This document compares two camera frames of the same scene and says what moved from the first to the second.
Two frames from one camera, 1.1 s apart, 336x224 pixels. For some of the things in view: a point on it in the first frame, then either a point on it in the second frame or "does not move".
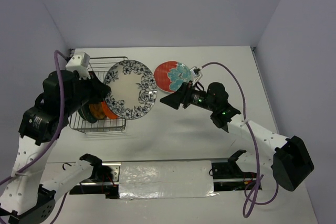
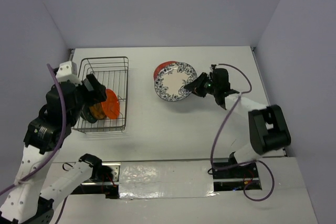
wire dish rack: [98, 66] does not move
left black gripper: [101, 89] does not move
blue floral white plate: [133, 89] -> [170, 80]
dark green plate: [86, 114] does not move
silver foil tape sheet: [143, 180] does not move
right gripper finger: [175, 99] -> [196, 86]
